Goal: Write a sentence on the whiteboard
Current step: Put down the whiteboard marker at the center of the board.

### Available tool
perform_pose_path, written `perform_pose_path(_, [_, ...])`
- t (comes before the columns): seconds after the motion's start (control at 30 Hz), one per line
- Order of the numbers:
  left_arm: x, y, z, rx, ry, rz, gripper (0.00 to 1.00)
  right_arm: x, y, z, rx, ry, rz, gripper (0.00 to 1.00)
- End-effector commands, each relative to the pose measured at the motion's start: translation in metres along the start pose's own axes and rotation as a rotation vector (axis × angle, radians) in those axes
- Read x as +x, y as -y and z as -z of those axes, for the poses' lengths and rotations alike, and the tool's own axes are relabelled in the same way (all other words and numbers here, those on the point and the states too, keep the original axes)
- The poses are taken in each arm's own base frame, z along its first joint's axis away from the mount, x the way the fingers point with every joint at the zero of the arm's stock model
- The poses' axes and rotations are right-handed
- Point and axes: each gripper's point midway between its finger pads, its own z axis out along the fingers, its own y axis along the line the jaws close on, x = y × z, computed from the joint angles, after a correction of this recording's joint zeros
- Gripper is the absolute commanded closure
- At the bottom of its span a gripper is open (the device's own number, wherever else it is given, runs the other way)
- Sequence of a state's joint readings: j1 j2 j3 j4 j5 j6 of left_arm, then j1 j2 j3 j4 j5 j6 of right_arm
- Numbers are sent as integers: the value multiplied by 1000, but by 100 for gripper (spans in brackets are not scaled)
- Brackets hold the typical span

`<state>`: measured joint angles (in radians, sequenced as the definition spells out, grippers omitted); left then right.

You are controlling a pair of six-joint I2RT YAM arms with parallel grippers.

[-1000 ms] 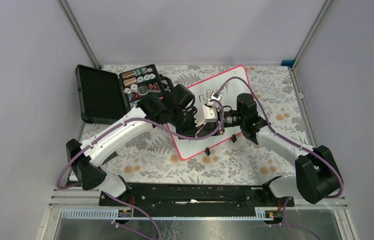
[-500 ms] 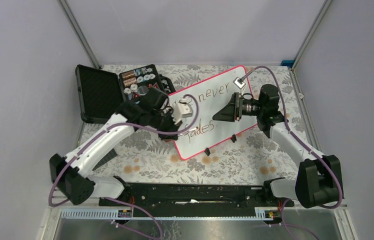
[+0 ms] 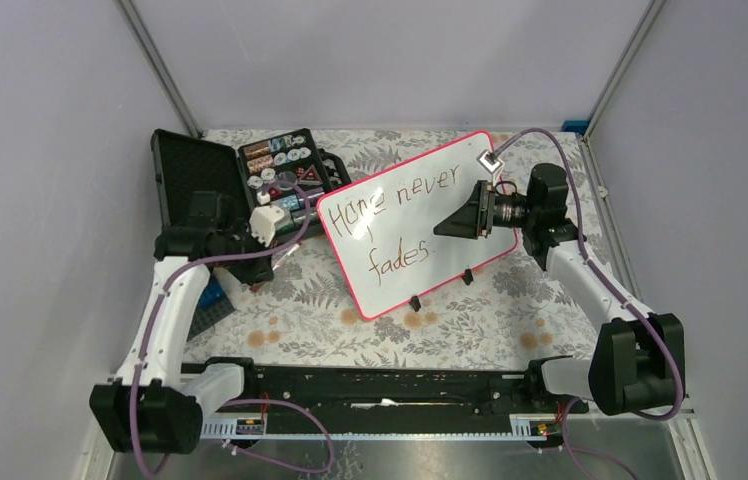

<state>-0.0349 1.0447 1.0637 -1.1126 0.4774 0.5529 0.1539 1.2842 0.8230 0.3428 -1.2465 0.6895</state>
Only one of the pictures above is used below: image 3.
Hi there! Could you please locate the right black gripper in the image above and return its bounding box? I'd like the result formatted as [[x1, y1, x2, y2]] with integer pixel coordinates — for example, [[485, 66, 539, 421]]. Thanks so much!
[[433, 180, 538, 239]]

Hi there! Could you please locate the pink framed whiteboard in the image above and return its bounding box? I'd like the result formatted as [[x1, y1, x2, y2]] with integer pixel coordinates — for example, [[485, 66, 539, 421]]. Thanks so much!
[[316, 130, 518, 320]]

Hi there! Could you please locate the whiteboard marker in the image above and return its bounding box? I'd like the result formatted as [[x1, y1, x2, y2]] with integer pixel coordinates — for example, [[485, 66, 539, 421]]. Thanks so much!
[[272, 243, 301, 266]]

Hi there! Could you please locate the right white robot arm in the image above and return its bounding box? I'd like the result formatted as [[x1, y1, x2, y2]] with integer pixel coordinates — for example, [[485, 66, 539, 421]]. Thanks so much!
[[433, 163, 685, 421]]

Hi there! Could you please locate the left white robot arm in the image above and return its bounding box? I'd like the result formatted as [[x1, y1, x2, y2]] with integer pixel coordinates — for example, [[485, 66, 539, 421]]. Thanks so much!
[[89, 191, 274, 454]]

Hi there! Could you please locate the floral patterned table mat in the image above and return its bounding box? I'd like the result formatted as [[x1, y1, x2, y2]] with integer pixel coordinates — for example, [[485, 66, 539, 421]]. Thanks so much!
[[160, 128, 640, 374]]

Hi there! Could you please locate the black poker chip case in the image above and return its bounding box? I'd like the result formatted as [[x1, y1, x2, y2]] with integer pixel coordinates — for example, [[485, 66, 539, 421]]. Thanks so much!
[[150, 128, 352, 241]]

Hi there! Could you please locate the clear round dealer button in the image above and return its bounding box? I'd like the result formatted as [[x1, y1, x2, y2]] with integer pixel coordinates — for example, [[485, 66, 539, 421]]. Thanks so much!
[[276, 171, 297, 191]]

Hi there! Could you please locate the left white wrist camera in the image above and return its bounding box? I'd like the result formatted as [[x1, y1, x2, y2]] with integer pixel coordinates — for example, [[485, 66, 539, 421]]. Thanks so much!
[[249, 191, 289, 247]]

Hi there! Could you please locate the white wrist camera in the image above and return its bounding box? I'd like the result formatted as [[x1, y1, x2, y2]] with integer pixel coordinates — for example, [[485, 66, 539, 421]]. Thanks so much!
[[477, 150, 504, 179], [249, 191, 289, 247]]

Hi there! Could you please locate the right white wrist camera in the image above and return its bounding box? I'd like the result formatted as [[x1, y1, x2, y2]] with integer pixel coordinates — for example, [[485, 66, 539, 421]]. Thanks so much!
[[477, 150, 504, 179]]

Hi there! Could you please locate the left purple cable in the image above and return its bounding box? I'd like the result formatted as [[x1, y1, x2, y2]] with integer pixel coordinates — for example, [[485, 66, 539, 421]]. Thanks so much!
[[128, 180, 337, 478]]

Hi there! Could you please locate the purple cable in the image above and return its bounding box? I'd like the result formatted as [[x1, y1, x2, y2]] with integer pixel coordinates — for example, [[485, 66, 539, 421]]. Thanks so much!
[[485, 128, 687, 480], [128, 180, 337, 478]]

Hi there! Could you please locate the blue corner bracket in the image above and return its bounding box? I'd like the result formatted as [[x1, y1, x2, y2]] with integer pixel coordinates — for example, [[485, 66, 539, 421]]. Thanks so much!
[[560, 120, 590, 136]]

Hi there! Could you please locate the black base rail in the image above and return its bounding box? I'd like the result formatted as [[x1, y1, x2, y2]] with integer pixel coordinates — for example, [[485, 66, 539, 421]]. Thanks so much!
[[210, 358, 570, 436]]

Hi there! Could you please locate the white slotted cable duct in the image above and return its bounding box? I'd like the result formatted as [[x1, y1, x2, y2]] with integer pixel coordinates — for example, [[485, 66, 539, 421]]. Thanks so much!
[[199, 414, 550, 442]]

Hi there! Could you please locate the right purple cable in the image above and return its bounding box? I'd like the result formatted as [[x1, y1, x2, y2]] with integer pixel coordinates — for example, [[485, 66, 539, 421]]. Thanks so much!
[[485, 128, 687, 480]]

